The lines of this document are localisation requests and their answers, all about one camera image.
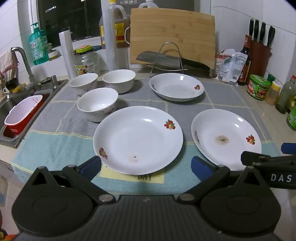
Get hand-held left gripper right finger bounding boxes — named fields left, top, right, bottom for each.
left=177, top=156, right=266, bottom=205

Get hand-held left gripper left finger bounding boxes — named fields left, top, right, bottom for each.
left=30, top=156, right=116, bottom=205

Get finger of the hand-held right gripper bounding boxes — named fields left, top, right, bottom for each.
left=240, top=151, right=296, bottom=169
left=281, top=142, right=296, bottom=154

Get white bowl floral outside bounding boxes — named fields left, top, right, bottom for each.
left=70, top=73, right=98, bottom=96
left=77, top=88, right=119, bottom=122

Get white floral plate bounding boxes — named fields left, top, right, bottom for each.
left=149, top=73, right=205, bottom=102

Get plain white bowl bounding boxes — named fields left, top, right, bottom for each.
left=102, top=69, right=136, bottom=94

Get green plastic bottle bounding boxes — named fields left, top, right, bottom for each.
left=286, top=97, right=296, bottom=131

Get grey and teal checked cloth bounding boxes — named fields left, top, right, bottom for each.
left=11, top=77, right=281, bottom=196

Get clear bottle dark contents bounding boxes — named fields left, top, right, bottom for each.
left=275, top=75, right=296, bottom=114

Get yellow-lid spice jar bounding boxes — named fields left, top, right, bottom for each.
left=264, top=81, right=282, bottom=106

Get green-lid sauce jar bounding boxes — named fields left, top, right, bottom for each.
left=246, top=74, right=271, bottom=101

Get steel sink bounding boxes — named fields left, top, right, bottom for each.
left=0, top=79, right=69, bottom=149

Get red and white basket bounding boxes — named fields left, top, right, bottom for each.
left=4, top=95, right=44, bottom=136

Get white and blue packet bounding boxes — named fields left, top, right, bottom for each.
left=217, top=52, right=248, bottom=84

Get dark soy sauce bottle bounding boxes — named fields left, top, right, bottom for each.
left=238, top=35, right=252, bottom=86

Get brown knife block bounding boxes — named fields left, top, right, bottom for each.
left=250, top=39, right=272, bottom=80

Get glass jar yellow lid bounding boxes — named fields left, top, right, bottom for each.
left=74, top=45, right=100, bottom=77

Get red and white packet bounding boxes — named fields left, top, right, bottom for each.
left=215, top=49, right=235, bottom=78

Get short plastic wrap roll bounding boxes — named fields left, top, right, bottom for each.
left=58, top=30, right=79, bottom=80

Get small potted plant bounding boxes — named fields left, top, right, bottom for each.
left=47, top=43, right=58, bottom=61

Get steel faucet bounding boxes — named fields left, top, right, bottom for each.
left=11, top=47, right=38, bottom=90

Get tall plastic wrap roll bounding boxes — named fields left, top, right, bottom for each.
left=103, top=8, right=118, bottom=72

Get green dish soap bottle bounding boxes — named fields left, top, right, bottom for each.
left=28, top=22, right=49, bottom=66

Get pink hanging rag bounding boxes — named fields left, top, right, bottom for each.
left=0, top=49, right=19, bottom=80

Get bamboo cutting board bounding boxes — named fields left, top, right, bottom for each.
left=124, top=8, right=216, bottom=70

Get brown cooking oil bottle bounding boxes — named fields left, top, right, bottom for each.
left=99, top=0, right=130, bottom=49

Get dark window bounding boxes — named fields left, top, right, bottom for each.
left=37, top=0, right=195, bottom=48

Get black-handled cleaver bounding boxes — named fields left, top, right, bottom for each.
left=136, top=51, right=211, bottom=70

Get steel wire rack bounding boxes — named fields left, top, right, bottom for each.
left=149, top=42, right=188, bottom=78

